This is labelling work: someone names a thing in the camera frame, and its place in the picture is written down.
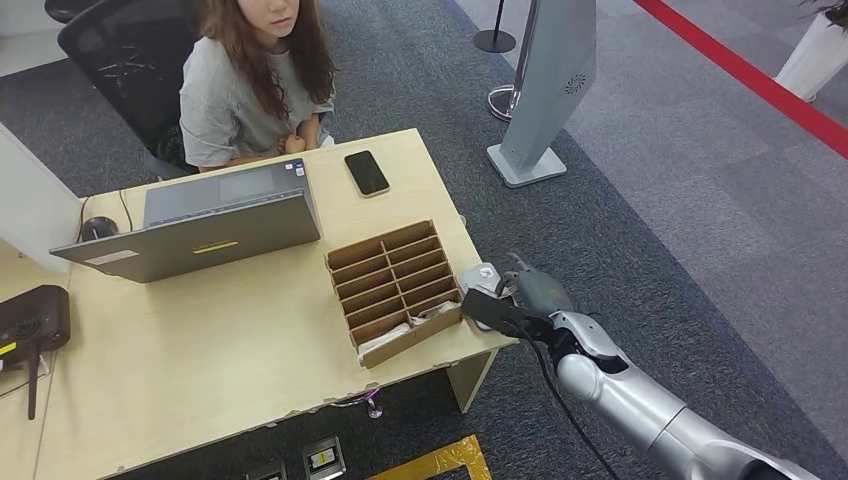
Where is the chrome stanchion base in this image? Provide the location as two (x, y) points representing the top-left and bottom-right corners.
(486, 84), (525, 124)

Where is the grey laptop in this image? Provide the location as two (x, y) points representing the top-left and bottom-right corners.
(49, 157), (324, 285)

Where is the white room key card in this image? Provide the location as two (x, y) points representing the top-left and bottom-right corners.
(357, 322), (413, 360)
(410, 301), (461, 327)

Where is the floor socket box with label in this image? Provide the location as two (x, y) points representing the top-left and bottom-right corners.
(301, 435), (348, 480)

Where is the paper sheet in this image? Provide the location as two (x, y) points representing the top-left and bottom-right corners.
(0, 357), (52, 399)

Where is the person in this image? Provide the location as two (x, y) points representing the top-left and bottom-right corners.
(178, 0), (337, 175)

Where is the black device with antenna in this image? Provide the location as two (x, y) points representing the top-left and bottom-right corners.
(0, 284), (72, 422)

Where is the green potted plant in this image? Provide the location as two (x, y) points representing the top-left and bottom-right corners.
(798, 0), (848, 31)

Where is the wooden desk leg panel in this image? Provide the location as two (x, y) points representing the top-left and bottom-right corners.
(445, 349), (499, 415)

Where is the red floor tape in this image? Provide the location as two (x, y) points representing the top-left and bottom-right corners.
(632, 0), (848, 160)

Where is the cardboard slotted card organizer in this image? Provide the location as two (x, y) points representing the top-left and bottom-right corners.
(324, 219), (465, 370)

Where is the white planter pot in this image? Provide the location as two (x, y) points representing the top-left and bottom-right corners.
(773, 13), (848, 104)

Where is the yellow floor tape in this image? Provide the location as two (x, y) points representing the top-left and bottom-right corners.
(367, 434), (494, 480)

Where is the grey kiosk stand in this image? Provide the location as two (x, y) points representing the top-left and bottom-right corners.
(486, 0), (598, 189)

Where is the black stanchion post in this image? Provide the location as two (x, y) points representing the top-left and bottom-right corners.
(472, 0), (517, 55)

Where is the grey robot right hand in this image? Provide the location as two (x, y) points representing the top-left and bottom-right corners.
(495, 252), (578, 319)

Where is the white partition panel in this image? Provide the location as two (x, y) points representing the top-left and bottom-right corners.
(0, 122), (84, 276)

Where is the black computer mouse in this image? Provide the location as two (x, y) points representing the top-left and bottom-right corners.
(79, 216), (121, 243)

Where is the black smartphone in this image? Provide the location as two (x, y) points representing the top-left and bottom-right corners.
(343, 150), (391, 199)

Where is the black mesh office chair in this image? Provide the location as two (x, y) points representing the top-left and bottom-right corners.
(57, 0), (200, 181)

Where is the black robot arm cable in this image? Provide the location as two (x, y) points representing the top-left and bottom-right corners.
(503, 317), (622, 480)

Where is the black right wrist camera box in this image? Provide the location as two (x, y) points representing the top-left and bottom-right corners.
(461, 288), (551, 340)

